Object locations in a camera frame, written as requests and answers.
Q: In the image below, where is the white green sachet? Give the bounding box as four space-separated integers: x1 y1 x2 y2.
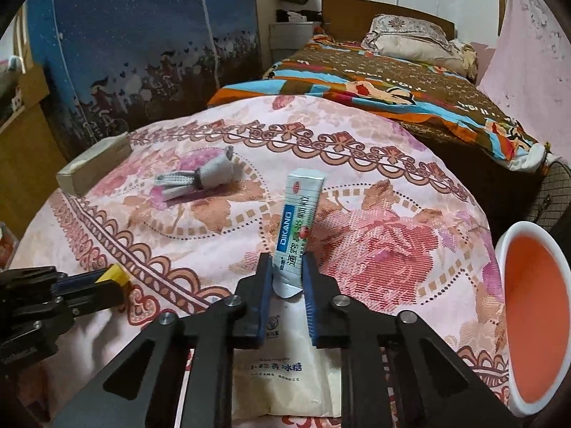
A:
272 168 325 299

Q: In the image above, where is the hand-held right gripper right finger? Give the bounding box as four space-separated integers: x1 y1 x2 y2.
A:
302 252 522 428

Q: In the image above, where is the orange basin with white rim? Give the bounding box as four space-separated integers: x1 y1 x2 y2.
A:
495 221 571 417

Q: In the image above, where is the pink hanging cloth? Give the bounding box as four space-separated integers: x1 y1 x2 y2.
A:
475 0 571 161

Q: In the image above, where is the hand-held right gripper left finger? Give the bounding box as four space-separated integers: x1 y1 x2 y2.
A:
52 252 274 428

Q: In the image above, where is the white cabinet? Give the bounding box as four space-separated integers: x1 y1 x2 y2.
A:
268 20 323 76

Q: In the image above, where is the floral pillow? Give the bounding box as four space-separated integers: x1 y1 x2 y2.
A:
361 14 467 65

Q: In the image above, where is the brown orange printed blanket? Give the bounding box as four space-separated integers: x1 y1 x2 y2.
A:
207 27 551 172

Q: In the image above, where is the white printed pouch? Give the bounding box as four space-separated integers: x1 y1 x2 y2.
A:
232 294 342 420

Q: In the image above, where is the wooden block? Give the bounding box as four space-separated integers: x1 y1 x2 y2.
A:
56 136 132 197

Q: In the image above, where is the wooden cabinet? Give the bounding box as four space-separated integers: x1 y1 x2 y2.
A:
0 9 67 241

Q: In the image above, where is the pink floral blanket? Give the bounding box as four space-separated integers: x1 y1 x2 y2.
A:
9 93 511 428

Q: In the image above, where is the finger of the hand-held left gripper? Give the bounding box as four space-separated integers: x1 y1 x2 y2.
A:
0 282 128 344
0 266 110 299

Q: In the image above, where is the wooden bed headboard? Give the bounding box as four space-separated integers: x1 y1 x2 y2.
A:
321 0 456 41

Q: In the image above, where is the grey cloth bundle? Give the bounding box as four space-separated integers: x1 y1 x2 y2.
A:
154 145 236 200

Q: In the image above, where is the beige crumpled cloth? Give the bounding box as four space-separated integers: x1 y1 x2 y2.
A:
450 40 478 81

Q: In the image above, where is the white cord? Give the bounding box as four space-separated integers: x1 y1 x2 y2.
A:
194 0 221 90

